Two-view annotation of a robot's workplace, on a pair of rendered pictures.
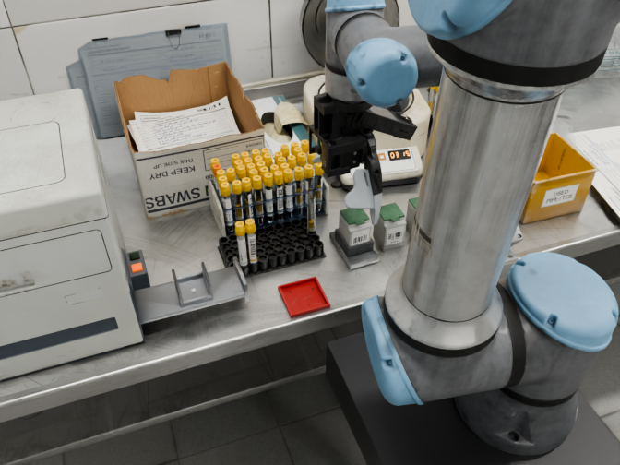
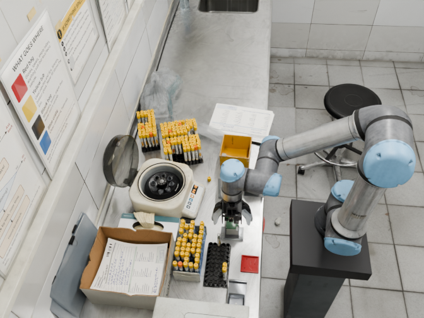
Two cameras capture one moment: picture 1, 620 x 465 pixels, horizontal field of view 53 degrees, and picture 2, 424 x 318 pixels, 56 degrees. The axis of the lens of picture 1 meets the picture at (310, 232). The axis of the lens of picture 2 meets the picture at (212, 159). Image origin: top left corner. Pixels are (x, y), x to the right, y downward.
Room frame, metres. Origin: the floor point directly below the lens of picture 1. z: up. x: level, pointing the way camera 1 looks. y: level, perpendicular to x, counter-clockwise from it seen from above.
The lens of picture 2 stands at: (0.47, 0.64, 2.32)
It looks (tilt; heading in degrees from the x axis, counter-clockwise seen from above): 51 degrees down; 300
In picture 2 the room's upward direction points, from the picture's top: 4 degrees counter-clockwise
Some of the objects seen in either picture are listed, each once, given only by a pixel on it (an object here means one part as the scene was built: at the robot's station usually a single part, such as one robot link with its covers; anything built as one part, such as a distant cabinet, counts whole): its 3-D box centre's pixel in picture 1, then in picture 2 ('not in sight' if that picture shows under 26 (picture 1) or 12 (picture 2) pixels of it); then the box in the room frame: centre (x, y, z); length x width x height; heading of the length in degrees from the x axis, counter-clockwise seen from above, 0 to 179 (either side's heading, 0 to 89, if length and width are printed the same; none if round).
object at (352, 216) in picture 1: (355, 216); (231, 224); (0.81, -0.08, 0.95); 0.05 x 0.04 x 0.01; 23
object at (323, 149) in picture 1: (344, 129); (231, 206); (0.80, -0.05, 1.13); 0.09 x 0.08 x 0.12; 114
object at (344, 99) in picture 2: not in sight; (339, 136); (0.60, -1.32, 0.33); 0.52 x 0.51 x 0.65; 133
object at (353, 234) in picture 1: (354, 231); (232, 228); (0.81, -0.08, 0.92); 0.05 x 0.04 x 0.06; 23
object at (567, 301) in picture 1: (544, 323); (345, 200); (0.44, -0.26, 1.11); 0.13 x 0.12 x 0.14; 102
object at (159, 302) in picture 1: (179, 292); (235, 309); (0.66, 0.20, 0.92); 0.21 x 0.07 x 0.05; 110
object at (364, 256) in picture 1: (353, 242); (232, 232); (0.81, -0.08, 0.89); 0.09 x 0.05 x 0.04; 22
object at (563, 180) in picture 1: (539, 177); (236, 153); (0.96, -0.44, 0.93); 0.13 x 0.13 x 0.10; 18
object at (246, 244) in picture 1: (269, 228); (216, 259); (0.80, 0.07, 0.93); 0.17 x 0.09 x 0.11; 111
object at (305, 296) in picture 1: (304, 296); (250, 264); (0.69, 0.01, 0.88); 0.07 x 0.07 x 0.01; 20
